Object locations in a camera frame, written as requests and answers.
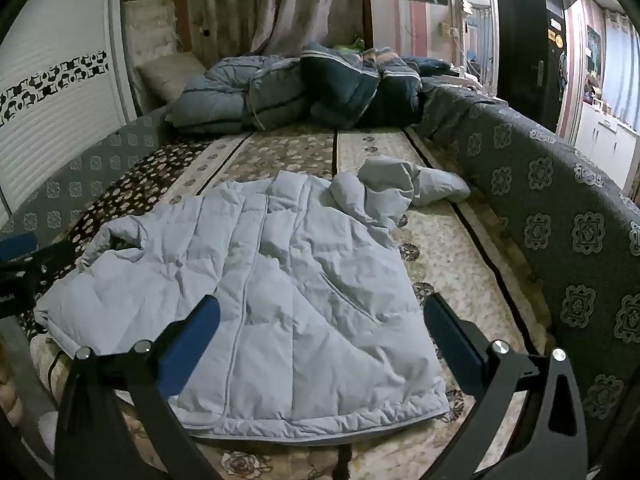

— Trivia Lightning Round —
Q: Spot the white cabinet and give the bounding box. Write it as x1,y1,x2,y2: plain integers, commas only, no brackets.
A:
574,102,640,193

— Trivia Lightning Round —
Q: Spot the white tufted headboard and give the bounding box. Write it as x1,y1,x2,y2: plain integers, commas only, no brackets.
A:
121,0,180,63

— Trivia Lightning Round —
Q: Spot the pale window curtain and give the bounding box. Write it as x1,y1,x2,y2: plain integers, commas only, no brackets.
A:
601,9,640,122

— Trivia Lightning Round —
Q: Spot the dark teal quilt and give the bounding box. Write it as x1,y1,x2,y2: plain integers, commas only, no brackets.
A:
299,41,453,130

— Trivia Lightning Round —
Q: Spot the grey patterned bed rail cover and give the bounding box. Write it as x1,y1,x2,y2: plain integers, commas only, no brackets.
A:
0,107,173,253
414,84,640,443

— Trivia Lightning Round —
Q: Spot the beige pillow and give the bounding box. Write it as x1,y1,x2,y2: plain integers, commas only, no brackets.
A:
135,51,207,107

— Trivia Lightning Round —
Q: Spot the floral patterned bed sheet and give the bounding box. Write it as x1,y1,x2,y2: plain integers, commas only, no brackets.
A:
20,125,556,480

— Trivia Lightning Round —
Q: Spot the dark door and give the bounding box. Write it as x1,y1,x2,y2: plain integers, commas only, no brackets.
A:
494,0,567,132

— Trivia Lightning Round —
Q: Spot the green cloth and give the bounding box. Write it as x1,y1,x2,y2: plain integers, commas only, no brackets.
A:
331,35,367,54

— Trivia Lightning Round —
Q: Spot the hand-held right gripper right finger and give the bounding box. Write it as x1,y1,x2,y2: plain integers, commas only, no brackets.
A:
422,292,589,480

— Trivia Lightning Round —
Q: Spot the white framed mirror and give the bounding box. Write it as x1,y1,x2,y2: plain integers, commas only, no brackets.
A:
456,0,499,97

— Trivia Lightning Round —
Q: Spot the light blue puffer jacket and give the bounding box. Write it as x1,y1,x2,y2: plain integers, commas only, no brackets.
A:
34,156,472,432

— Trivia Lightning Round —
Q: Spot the white wardrobe sliding door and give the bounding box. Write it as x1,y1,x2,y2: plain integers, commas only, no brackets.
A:
0,0,140,223

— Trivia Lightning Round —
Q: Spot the small wall picture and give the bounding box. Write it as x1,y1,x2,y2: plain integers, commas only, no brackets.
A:
585,25,604,62

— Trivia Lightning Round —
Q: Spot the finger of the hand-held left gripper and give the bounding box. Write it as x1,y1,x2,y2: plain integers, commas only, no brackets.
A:
0,232,68,281

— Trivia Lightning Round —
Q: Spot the floral beige curtain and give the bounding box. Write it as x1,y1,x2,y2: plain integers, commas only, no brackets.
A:
186,0,372,57

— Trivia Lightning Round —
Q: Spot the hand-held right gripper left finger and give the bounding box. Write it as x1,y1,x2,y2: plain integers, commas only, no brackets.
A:
54,294,223,480

